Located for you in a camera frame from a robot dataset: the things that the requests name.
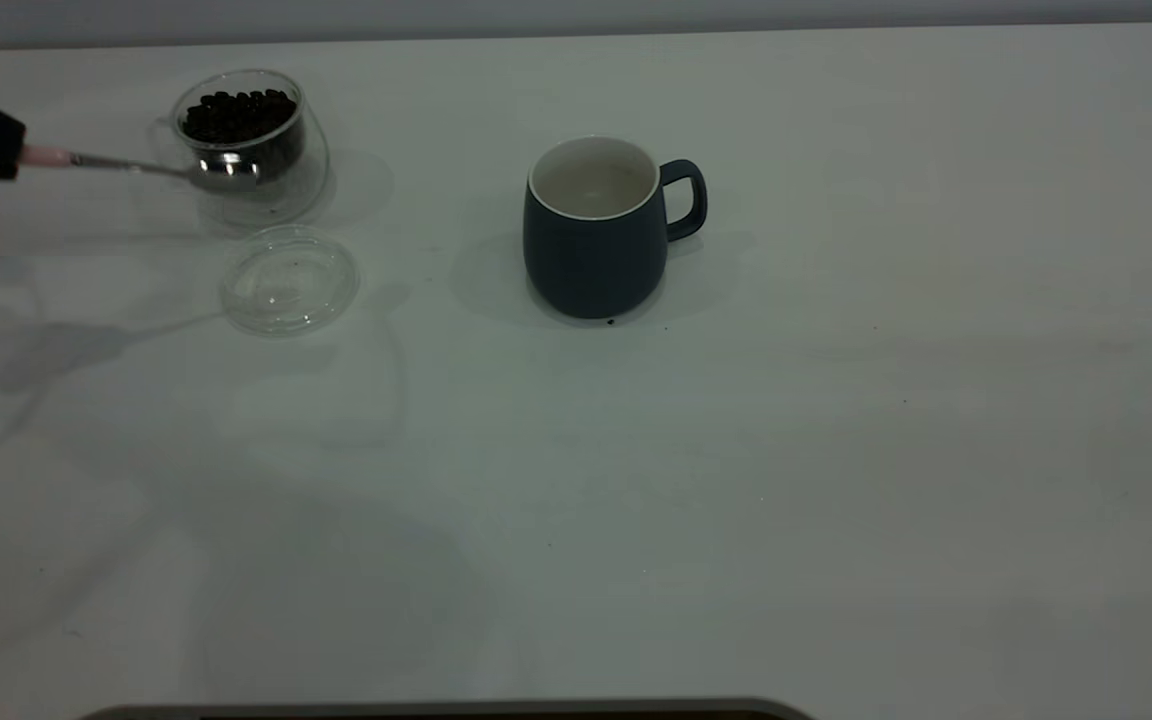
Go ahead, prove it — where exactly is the clear glass cup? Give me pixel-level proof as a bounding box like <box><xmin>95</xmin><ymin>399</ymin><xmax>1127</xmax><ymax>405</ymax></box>
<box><xmin>148</xmin><ymin>68</ymin><xmax>330</xmax><ymax>226</ymax></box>

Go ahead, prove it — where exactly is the dark coffee beans pile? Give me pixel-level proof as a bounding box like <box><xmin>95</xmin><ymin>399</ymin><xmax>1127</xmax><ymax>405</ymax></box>
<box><xmin>179</xmin><ymin>88</ymin><xmax>305</xmax><ymax>186</ymax></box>

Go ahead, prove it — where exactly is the pink handled metal spoon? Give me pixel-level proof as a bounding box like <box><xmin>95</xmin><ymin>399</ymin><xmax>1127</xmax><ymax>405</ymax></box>
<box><xmin>20</xmin><ymin>145</ymin><xmax>263</xmax><ymax>194</ymax></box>

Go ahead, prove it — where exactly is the dark grey ceramic mug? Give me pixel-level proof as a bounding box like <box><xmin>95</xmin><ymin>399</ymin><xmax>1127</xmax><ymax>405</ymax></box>
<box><xmin>523</xmin><ymin>136</ymin><xmax>709</xmax><ymax>321</ymax></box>

